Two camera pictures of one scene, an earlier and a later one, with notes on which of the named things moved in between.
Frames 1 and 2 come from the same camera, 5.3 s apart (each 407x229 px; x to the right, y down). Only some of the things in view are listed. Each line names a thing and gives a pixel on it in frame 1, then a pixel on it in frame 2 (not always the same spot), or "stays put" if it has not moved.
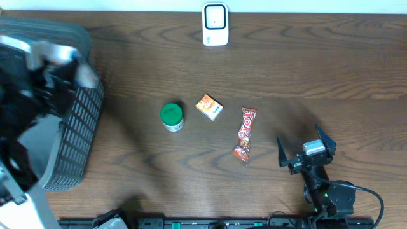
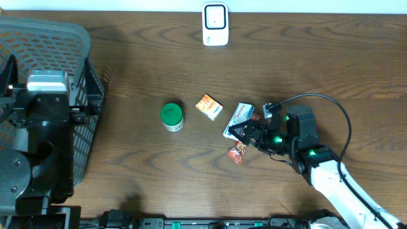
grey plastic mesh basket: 57,148 stays put
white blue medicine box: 43,55 to 243,113
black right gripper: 331,144 to 262,126
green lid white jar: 172,117 stays put
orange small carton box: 209,106 stays put
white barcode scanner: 215,24 stays put
